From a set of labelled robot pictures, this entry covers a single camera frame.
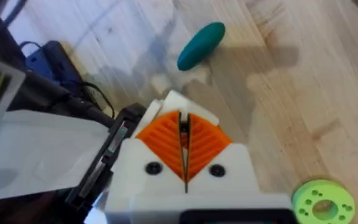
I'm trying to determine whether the bare white finger of the left gripper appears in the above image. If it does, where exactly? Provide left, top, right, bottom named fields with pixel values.
left=137, top=90, right=220, bottom=135

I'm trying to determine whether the blue electric screwdriver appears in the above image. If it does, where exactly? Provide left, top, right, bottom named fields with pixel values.
left=25, top=40, right=85, bottom=96

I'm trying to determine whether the green disc with holes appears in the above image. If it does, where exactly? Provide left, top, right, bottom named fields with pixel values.
left=291, top=179, right=356, bottom=224

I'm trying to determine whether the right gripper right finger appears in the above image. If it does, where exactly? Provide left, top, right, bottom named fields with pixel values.
left=186, top=113, right=261, bottom=195

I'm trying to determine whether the teal toy vegetable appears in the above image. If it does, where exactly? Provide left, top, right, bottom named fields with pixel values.
left=177, top=21, right=226, bottom=72

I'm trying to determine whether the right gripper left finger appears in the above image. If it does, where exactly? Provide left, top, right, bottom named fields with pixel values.
left=106, top=110, right=187, bottom=208

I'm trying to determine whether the black cable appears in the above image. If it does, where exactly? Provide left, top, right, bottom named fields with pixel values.
left=73, top=80, right=116, bottom=119

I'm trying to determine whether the upright flat wrist plate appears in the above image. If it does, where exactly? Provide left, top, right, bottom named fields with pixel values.
left=0, top=109, right=110, bottom=203

